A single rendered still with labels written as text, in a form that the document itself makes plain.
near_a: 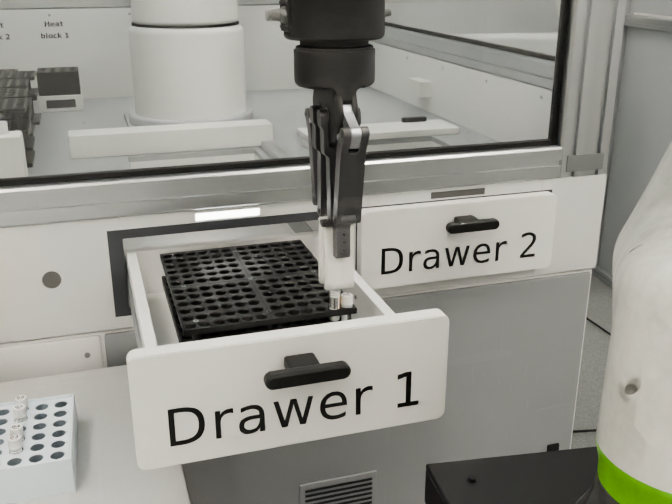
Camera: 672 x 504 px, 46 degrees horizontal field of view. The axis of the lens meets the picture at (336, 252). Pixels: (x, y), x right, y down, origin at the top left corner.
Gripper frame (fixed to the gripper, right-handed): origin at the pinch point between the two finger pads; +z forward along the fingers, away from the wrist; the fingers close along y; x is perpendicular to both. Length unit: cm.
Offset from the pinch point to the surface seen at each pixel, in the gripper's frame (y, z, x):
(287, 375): 14.2, 5.2, -8.7
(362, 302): -4.9, 8.0, 4.5
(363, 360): 10.6, 6.8, -0.7
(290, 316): 0.8, 6.0, -5.1
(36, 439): -2.3, 17.1, -30.5
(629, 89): -184, 16, 172
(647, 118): -170, 24, 171
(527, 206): -21.5, 4.3, 34.4
